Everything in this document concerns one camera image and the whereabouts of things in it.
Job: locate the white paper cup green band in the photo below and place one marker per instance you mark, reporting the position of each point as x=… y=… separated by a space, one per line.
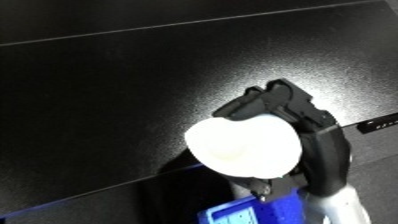
x=243 y=146

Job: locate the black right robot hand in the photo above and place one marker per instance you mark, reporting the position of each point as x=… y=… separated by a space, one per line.
x=326 y=156

